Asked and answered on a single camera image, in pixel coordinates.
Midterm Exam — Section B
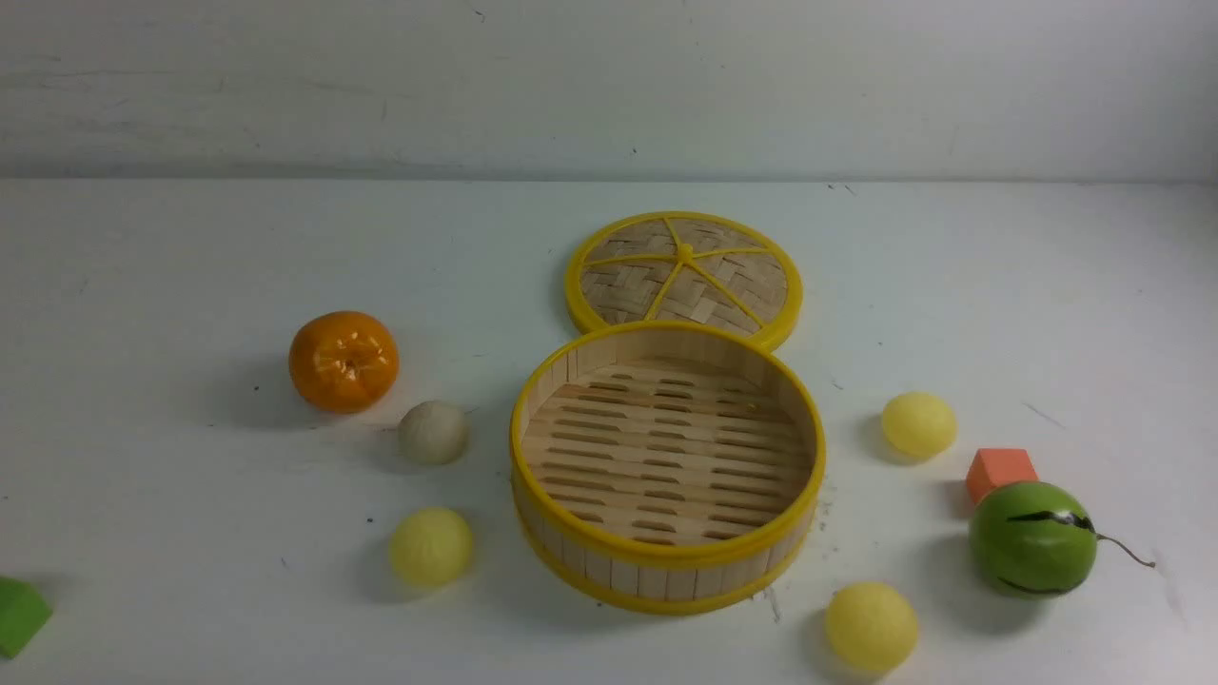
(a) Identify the orange toy block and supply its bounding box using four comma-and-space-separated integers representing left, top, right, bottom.
965, 447, 1039, 505

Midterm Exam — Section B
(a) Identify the orange toy tangerine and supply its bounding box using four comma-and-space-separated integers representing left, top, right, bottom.
287, 310, 400, 414

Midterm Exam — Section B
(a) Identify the green toy watermelon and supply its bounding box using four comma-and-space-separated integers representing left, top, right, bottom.
970, 481, 1157, 601

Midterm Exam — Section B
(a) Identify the woven bamboo steamer lid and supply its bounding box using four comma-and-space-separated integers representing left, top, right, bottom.
561, 211, 804, 350

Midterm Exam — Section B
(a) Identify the bamboo steamer tray yellow rim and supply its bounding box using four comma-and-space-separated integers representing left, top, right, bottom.
508, 322, 827, 616

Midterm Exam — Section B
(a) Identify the yellow bun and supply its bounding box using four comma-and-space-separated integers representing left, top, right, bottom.
879, 392, 959, 463
389, 507, 475, 589
825, 581, 920, 675

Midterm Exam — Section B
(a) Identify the green toy block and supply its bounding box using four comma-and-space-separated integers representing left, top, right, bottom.
0, 577, 52, 659

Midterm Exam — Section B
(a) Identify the white toy bun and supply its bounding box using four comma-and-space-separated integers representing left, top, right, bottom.
397, 401, 470, 466

